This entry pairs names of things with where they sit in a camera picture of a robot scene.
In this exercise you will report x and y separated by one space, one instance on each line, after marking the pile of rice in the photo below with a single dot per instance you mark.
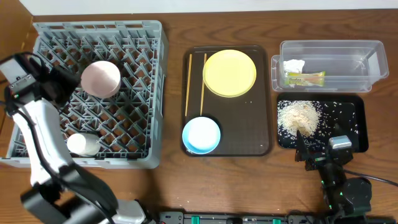
302 116

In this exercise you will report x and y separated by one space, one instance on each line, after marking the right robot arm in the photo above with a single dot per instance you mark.
349 199

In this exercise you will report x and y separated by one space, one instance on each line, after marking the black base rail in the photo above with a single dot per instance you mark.
196 218

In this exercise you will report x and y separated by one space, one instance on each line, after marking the grey plastic dish rack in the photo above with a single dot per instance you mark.
128 124

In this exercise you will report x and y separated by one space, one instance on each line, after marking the pink white bowl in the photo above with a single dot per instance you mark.
101 79

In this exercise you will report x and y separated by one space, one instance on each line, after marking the yellow round plate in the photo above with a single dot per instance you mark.
229 73

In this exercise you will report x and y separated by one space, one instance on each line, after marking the white plastic cup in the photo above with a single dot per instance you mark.
84 144

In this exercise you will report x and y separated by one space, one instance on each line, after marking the clear plastic bin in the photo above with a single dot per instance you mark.
349 65

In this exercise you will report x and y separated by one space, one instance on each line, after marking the black plastic tray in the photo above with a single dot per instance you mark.
345 110

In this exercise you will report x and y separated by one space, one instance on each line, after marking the white tissue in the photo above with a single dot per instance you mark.
293 66

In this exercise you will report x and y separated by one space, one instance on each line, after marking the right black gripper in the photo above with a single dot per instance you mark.
315 158

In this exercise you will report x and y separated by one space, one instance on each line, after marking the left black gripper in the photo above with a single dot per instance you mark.
69 83

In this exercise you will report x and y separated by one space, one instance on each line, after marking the light blue bowl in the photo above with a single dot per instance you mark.
201 135

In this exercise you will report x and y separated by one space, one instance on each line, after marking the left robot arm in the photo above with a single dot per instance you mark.
62 191

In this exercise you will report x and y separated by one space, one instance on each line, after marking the green snack wrapper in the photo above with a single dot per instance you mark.
304 79

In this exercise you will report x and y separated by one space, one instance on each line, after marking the dark brown serving tray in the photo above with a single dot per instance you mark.
245 121

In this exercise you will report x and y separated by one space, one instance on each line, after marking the wooden chopstick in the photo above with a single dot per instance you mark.
188 84
202 85

